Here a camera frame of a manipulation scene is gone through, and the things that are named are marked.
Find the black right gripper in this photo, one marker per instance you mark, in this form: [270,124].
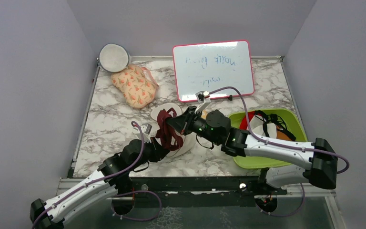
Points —
[183,122]

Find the dark bra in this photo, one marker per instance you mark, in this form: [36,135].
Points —
[167,135]

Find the small orange spiral notebook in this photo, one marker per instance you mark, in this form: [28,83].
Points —
[204,114]

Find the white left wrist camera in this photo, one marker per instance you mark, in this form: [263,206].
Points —
[145,129]

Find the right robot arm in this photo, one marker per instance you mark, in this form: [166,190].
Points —
[312,162]

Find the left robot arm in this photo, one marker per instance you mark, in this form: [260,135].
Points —
[110,179]

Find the grey rimmed mesh laundry bag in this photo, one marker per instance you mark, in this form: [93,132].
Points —
[113,58]

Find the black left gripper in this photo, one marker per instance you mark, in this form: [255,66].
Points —
[159,152]

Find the peach floral bra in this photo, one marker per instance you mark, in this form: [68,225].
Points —
[136,84]

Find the pink framed whiteboard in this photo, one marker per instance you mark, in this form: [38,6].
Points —
[210,66]

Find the black mounting rail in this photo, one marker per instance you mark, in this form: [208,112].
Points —
[186,192]

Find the green plastic tray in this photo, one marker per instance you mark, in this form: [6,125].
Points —
[292,124]

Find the white bra with black straps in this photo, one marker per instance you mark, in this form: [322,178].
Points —
[261,126]

